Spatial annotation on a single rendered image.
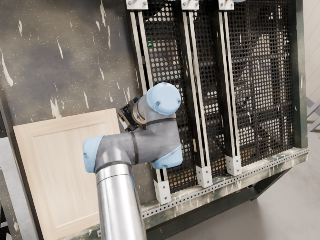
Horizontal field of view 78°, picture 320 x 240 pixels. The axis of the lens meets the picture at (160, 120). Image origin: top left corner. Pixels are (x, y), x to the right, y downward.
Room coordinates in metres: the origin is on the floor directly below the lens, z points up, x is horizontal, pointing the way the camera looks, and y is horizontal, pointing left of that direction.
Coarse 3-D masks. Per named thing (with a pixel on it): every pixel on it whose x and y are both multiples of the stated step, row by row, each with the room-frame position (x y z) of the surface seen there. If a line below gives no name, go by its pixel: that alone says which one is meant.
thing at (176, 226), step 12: (264, 180) 1.10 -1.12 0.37; (276, 180) 1.08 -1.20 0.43; (240, 192) 1.03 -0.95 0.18; (252, 192) 1.06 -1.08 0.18; (0, 204) 0.34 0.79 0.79; (216, 204) 0.86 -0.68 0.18; (228, 204) 0.88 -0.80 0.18; (0, 216) 0.28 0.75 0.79; (192, 216) 0.71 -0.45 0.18; (204, 216) 0.73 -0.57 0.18; (0, 228) 0.23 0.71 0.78; (168, 228) 0.57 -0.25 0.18; (180, 228) 0.59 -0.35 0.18
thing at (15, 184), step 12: (0, 108) 0.52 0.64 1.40; (0, 144) 0.42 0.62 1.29; (12, 144) 0.45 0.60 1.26; (0, 156) 0.39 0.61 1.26; (12, 156) 0.40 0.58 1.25; (12, 168) 0.37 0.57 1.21; (12, 180) 0.33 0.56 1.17; (12, 192) 0.30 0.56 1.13; (24, 192) 0.31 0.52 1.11; (12, 204) 0.26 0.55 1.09; (24, 204) 0.28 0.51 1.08; (24, 216) 0.24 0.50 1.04; (24, 228) 0.21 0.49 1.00; (36, 228) 0.23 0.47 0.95
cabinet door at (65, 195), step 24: (48, 120) 0.56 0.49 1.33; (72, 120) 0.60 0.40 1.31; (96, 120) 0.64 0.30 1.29; (24, 144) 0.46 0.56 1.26; (48, 144) 0.49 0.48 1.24; (72, 144) 0.53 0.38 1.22; (24, 168) 0.39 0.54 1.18; (48, 168) 0.42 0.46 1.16; (72, 168) 0.45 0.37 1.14; (48, 192) 0.35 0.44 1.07; (72, 192) 0.38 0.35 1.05; (96, 192) 0.41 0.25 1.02; (48, 216) 0.27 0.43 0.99; (72, 216) 0.30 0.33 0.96; (96, 216) 0.33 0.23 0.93
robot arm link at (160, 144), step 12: (156, 120) 0.32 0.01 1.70; (168, 120) 0.32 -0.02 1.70; (144, 132) 0.29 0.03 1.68; (156, 132) 0.30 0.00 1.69; (168, 132) 0.30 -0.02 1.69; (144, 144) 0.26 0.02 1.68; (156, 144) 0.27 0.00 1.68; (168, 144) 0.28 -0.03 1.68; (180, 144) 0.30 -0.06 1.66; (144, 156) 0.24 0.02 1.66; (156, 156) 0.25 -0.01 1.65; (168, 156) 0.26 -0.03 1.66; (180, 156) 0.27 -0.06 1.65; (156, 168) 0.24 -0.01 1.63
